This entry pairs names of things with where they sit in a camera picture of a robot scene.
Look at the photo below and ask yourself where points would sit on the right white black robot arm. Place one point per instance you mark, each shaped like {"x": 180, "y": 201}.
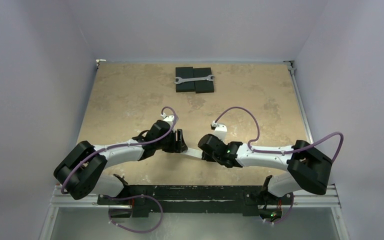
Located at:
{"x": 305, "y": 167}

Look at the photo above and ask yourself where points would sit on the right black foam block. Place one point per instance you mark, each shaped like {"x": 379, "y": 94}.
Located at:
{"x": 203, "y": 86}

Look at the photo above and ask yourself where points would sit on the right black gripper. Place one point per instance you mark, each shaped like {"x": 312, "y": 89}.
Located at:
{"x": 207, "y": 155}

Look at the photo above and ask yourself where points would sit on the silver open-end wrench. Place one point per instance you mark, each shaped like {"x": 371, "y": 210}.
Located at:
{"x": 180, "y": 80}

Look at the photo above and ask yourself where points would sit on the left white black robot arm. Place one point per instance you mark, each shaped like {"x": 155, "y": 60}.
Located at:
{"x": 81, "y": 172}

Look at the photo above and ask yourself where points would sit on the white remote control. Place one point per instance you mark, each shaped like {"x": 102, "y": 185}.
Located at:
{"x": 192, "y": 153}

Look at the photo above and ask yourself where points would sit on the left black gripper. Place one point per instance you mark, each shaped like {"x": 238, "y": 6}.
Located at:
{"x": 175, "y": 148}

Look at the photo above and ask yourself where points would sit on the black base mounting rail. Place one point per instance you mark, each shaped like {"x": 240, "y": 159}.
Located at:
{"x": 246, "y": 200}

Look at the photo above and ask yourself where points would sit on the right aluminium frame rail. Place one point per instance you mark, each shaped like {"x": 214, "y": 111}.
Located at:
{"x": 336, "y": 210}

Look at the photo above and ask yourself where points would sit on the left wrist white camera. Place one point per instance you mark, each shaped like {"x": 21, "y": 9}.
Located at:
{"x": 170, "y": 119}

